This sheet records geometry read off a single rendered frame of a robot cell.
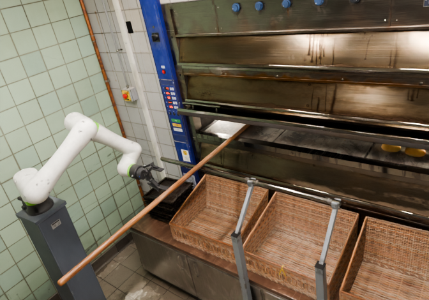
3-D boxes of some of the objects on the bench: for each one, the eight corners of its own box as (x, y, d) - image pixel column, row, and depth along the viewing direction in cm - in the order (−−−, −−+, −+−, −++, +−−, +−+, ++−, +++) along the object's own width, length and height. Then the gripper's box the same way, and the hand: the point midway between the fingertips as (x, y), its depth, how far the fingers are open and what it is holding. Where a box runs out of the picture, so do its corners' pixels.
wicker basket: (278, 221, 256) (275, 189, 244) (360, 247, 222) (361, 212, 210) (241, 268, 223) (235, 234, 211) (330, 307, 190) (329, 270, 177)
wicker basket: (211, 201, 291) (205, 172, 279) (274, 219, 258) (270, 187, 246) (172, 239, 258) (163, 209, 246) (237, 267, 225) (231, 233, 213)
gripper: (139, 152, 224) (165, 158, 211) (149, 186, 235) (173, 193, 222) (131, 158, 219) (156, 165, 206) (141, 192, 230) (165, 200, 217)
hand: (163, 179), depth 215 cm, fingers open, 13 cm apart
